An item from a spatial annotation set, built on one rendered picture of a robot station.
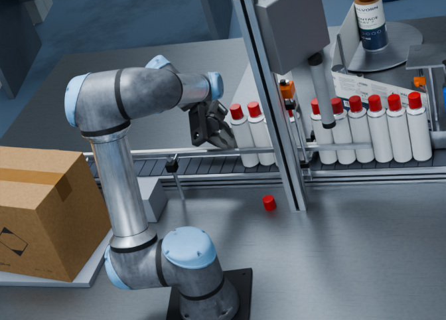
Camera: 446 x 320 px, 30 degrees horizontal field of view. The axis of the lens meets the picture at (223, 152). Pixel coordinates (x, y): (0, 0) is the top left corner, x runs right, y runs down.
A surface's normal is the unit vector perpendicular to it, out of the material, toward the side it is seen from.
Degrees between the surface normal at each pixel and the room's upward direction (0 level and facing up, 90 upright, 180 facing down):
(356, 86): 90
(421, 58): 0
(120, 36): 0
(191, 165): 0
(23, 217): 90
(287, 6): 90
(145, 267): 53
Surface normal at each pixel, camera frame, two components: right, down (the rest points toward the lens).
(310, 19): 0.62, 0.32
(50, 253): -0.40, 0.62
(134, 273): -0.21, 0.33
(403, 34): -0.25, -0.79
